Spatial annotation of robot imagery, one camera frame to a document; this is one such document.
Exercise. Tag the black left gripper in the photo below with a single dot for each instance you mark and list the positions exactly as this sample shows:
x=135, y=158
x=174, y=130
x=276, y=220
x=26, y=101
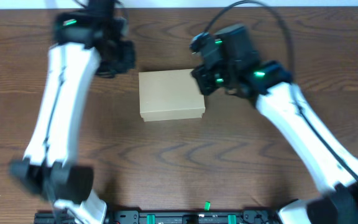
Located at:
x=128, y=52

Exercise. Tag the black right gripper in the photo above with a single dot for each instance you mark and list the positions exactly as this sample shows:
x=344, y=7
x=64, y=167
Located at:
x=201, y=72

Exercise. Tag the brown cardboard box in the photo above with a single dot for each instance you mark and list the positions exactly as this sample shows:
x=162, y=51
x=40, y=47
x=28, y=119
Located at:
x=169, y=95

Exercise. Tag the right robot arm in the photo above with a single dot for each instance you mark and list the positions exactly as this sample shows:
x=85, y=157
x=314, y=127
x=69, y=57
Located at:
x=333, y=168

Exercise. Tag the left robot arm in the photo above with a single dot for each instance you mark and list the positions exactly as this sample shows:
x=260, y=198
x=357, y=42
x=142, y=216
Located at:
x=88, y=43

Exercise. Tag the small green clip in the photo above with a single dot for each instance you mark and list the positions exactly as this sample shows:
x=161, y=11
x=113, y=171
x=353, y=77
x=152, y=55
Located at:
x=207, y=206

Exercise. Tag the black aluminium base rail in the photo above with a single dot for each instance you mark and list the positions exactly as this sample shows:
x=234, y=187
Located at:
x=250, y=216

